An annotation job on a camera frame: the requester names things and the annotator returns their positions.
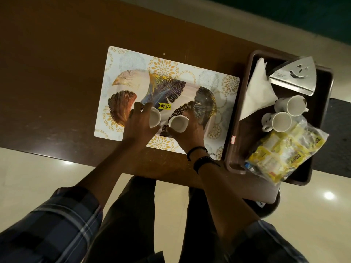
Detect brown wooden table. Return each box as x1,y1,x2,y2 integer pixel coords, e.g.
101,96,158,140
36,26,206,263
0,0,334,205

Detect round metal waste bin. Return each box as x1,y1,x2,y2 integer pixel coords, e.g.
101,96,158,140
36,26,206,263
244,188,281,219

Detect plaid shirt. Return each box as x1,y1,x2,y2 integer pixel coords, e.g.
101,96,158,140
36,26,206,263
0,186,309,263

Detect dark trousers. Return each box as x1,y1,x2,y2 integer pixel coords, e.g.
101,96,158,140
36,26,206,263
82,176,236,263

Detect black plastic stool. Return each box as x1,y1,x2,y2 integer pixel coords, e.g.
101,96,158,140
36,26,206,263
312,98,351,178

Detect person's left forearm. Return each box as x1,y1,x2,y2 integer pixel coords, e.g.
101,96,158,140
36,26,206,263
75,139,143,209

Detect person's left hand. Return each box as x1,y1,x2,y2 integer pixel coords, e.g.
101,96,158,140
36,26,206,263
122,102,161,147

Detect person's right forearm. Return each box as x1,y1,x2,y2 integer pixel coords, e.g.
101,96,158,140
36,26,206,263
197,159,261,244

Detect steel smiley napkin holder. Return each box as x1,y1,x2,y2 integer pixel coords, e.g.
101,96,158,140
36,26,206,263
268,56,317,96

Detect brown plastic tray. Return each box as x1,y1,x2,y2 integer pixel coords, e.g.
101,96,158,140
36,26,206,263
221,50,335,186

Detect floral placemat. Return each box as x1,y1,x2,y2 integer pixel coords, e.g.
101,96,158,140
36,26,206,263
94,46,241,161

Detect long green sofa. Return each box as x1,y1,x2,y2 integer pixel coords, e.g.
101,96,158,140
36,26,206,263
197,0,351,46

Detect white ceramic cup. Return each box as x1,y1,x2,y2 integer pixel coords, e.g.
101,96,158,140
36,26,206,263
168,115,190,133
261,111,293,133
148,106,162,129
275,95,309,117

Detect person's right hand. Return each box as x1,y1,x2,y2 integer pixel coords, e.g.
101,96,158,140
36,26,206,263
166,111,205,154

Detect clear zip bag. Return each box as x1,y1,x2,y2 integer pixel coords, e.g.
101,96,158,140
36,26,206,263
244,115,329,185

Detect thin black wristband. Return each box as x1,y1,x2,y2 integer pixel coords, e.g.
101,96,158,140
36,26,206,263
186,146,208,162

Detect black beaded bracelet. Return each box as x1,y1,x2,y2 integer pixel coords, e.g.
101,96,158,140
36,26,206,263
193,156,220,174

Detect white paper napkins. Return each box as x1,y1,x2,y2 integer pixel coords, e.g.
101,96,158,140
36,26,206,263
239,57,278,121

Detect leaf print serving tray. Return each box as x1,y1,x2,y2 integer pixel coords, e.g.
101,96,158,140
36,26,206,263
107,69,218,139

